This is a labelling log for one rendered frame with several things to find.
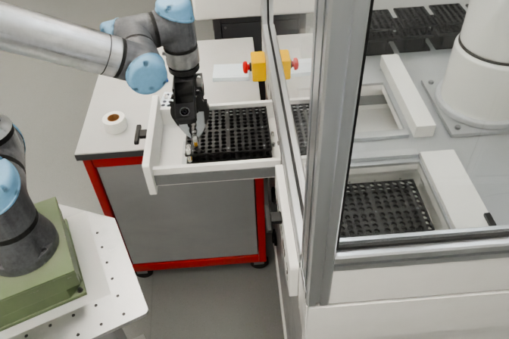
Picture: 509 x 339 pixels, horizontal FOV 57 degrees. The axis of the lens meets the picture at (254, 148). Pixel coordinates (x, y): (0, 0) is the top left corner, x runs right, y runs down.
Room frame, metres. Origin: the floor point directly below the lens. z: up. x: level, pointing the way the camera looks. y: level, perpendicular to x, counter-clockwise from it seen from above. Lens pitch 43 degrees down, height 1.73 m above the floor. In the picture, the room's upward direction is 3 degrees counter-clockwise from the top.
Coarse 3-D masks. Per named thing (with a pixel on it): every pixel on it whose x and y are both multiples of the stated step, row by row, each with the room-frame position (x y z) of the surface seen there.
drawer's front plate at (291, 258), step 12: (276, 168) 0.78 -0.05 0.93; (276, 180) 0.76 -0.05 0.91; (288, 204) 0.67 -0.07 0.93; (288, 216) 0.63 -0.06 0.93; (288, 228) 0.60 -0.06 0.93; (288, 240) 0.57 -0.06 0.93; (288, 252) 0.54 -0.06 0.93; (288, 264) 0.53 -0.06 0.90; (288, 276) 0.53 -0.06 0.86; (288, 288) 0.53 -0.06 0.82
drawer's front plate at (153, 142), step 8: (152, 96) 1.09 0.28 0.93; (152, 104) 1.05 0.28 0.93; (160, 104) 1.09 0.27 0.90; (152, 112) 1.02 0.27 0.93; (160, 112) 1.07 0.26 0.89; (152, 120) 0.98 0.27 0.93; (160, 120) 1.04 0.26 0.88; (152, 128) 0.95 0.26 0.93; (160, 128) 1.02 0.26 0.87; (152, 136) 0.92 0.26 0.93; (160, 136) 1.00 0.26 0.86; (152, 144) 0.89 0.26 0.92; (160, 144) 0.98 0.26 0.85; (144, 152) 0.86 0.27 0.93; (152, 152) 0.87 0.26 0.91; (160, 152) 0.95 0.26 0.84; (144, 160) 0.83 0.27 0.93; (152, 160) 0.85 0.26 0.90; (144, 168) 0.81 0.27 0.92; (152, 168) 0.84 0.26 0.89; (152, 176) 0.82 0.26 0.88; (152, 184) 0.81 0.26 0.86; (152, 192) 0.81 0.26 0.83
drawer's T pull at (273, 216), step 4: (268, 204) 0.68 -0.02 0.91; (264, 208) 0.67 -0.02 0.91; (268, 208) 0.67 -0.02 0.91; (264, 212) 0.67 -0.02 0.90; (268, 212) 0.66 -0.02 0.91; (272, 212) 0.66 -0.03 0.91; (276, 212) 0.66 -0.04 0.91; (280, 212) 0.66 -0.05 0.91; (268, 216) 0.65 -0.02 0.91; (272, 216) 0.65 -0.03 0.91; (276, 216) 0.65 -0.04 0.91; (280, 216) 0.65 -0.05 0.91; (268, 220) 0.64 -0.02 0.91; (272, 220) 0.64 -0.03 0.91; (276, 220) 0.64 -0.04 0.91; (280, 220) 0.64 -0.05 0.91; (268, 224) 0.63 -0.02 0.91; (272, 224) 0.64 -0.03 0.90; (268, 228) 0.62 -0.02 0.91; (268, 232) 0.61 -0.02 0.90
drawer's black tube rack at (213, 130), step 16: (224, 112) 1.04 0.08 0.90; (240, 112) 1.03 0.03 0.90; (208, 128) 0.97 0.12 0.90; (224, 128) 1.01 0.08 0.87; (240, 128) 0.96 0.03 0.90; (256, 128) 0.96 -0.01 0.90; (192, 144) 0.91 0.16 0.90; (208, 144) 0.91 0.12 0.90; (224, 144) 0.94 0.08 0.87; (240, 144) 0.90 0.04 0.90; (256, 144) 0.90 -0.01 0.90; (192, 160) 0.88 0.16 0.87; (208, 160) 0.88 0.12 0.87; (224, 160) 0.87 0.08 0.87
